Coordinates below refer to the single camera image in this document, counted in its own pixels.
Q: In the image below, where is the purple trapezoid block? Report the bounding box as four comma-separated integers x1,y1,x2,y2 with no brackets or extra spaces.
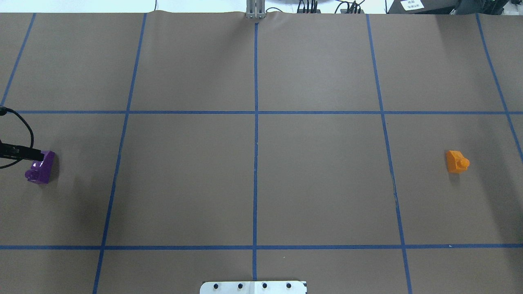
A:
25,150,56,185

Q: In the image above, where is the black box with label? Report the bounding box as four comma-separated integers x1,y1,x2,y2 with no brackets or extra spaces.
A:
387,0,511,15

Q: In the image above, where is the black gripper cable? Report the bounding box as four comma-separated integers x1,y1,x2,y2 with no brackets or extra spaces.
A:
0,106,35,169

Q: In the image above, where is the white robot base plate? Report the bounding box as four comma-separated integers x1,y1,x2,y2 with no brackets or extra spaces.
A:
199,281,308,294

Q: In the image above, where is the orange trapezoid block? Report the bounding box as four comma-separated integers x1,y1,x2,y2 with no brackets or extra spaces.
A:
446,150,470,174

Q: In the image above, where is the aluminium frame post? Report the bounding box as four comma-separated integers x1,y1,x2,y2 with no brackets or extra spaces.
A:
246,0,266,19

